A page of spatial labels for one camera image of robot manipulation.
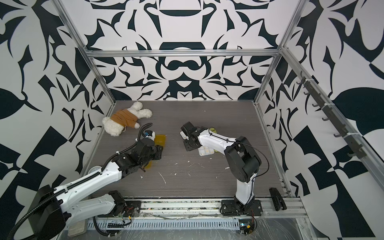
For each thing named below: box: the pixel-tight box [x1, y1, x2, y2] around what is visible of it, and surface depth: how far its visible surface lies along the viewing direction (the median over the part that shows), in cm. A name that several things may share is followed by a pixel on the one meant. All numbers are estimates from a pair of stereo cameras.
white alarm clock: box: [88, 165, 102, 174], surface depth 84 cm
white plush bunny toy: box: [102, 102, 153, 137], surface depth 101 cm
